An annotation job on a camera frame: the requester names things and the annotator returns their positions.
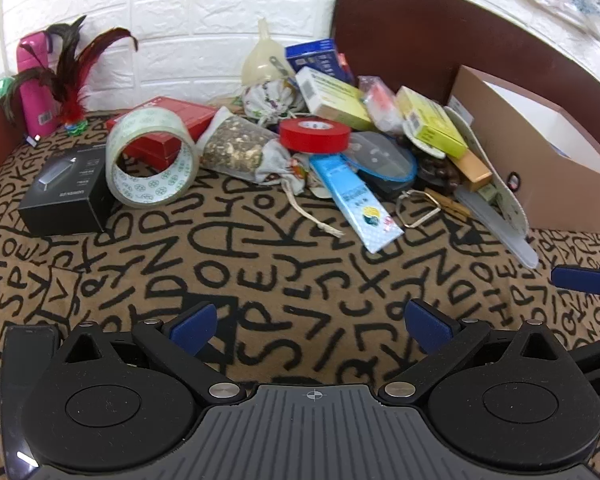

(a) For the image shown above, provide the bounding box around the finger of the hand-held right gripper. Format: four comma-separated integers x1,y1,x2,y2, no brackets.
570,332,600,377
551,264,600,307

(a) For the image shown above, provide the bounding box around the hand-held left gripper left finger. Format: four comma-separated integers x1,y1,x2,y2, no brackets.
62,302,248,407

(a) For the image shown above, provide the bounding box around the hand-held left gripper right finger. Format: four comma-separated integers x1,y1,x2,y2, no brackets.
377,299,573,407

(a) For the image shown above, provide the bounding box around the brown cardboard box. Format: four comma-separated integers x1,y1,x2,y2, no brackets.
447,65,600,233

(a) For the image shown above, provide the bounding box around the red electrical tape roll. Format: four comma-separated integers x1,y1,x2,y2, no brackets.
279,117,353,154

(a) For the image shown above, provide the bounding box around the translucent plastic strip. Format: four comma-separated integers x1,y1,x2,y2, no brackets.
455,187,539,268

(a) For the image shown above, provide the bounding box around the white patterned cloth case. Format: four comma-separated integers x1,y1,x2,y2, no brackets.
402,107,528,233

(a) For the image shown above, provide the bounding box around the wooden clothespin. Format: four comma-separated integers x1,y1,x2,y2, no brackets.
422,191,473,221

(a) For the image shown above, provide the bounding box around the green small box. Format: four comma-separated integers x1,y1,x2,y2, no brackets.
475,182,501,206

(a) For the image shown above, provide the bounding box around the light blue packet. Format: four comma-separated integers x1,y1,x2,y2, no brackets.
309,154,405,254

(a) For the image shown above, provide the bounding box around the gold small box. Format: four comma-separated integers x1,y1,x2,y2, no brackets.
447,150,493,191

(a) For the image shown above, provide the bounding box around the black smartphone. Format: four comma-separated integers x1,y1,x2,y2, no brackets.
0,325,63,480

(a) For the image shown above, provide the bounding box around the round lid with blue rim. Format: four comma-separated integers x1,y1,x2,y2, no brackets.
342,131,418,196

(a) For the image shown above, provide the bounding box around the black box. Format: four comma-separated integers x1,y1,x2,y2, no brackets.
17,147,116,236

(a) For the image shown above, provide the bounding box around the cloth pouch with grain window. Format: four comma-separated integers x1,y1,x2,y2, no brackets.
195,106,346,238

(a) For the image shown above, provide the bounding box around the red box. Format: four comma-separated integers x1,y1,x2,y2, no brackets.
105,96,218,168

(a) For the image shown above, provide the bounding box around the clear packing tape roll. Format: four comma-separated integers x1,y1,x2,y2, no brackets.
105,108,199,209

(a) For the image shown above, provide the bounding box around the plastic bag with orange item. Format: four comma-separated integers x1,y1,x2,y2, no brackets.
357,75,406,136

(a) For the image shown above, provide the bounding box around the white and yellow medicine box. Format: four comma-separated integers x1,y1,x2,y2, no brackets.
295,66,376,133

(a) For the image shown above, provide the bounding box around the red feather shuttlecock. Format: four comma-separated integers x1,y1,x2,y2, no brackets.
2,15,140,133

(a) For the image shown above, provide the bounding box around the cream plastic funnel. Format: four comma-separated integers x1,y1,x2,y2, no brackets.
242,17,293,86

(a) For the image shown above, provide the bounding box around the metal nail clipper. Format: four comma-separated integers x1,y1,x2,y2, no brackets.
269,56,296,81

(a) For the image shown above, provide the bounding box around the pink bottle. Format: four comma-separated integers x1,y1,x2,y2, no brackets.
16,31,61,138

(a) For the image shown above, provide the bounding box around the blue box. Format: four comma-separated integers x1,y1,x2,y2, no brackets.
285,37,353,86

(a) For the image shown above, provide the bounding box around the brown wooden headboard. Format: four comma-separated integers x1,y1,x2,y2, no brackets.
330,0,600,156

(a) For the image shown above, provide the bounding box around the metal wire ring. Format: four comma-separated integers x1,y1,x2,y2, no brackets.
395,191,443,228

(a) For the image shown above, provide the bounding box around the dark beaded bracelet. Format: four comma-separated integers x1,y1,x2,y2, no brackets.
415,152,466,193

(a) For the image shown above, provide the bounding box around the white floral drawstring pouch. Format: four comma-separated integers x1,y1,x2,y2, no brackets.
235,80,308,126

